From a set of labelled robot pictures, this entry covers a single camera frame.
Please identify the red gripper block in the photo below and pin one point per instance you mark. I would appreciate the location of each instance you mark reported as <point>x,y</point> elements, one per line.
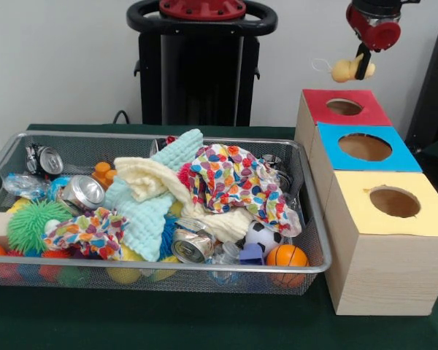
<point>376,30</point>

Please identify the yellow plush duck toy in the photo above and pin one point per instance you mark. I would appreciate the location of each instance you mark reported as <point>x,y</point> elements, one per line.
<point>343,71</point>

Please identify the colourful polka dot cloth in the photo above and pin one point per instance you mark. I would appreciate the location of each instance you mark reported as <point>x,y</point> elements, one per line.
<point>84,233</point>
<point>237,179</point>

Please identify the orange basketball toy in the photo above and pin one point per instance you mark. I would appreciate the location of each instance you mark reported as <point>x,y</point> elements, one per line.
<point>287,257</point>

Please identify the cream yellow cloth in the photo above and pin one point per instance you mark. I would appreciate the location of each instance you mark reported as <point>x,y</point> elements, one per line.
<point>150,179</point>

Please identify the mint green waffle cloth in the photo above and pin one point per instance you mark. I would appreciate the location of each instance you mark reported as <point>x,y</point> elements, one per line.
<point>142,215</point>

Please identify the green spiky ball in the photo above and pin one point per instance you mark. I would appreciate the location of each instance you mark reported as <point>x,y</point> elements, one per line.
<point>29,226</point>

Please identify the clear mesh bin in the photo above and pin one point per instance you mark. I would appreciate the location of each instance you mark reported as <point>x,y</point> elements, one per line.
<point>314,240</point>

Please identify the wooden box with three holes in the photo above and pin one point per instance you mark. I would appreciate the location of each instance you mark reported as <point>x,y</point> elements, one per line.
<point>387,270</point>

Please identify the black upright panel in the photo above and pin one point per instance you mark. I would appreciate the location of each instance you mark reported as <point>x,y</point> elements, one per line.
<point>434,95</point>

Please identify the black and white soccer ball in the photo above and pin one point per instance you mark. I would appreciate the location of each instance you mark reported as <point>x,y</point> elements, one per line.
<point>263,237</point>

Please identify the crushed silver can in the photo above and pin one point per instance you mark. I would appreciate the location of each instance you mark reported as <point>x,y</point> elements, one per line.
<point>192,244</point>

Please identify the small orange plastic toy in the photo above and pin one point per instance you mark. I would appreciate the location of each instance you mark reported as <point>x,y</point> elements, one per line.
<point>104,173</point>

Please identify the dark green table cloth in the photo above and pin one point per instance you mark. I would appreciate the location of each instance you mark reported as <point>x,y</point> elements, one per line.
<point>204,321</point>

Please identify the silver drink can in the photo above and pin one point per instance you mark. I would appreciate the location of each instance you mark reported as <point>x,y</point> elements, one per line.
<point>82,193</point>

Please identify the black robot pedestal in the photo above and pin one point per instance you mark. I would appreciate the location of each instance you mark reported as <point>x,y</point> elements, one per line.
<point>197,80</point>

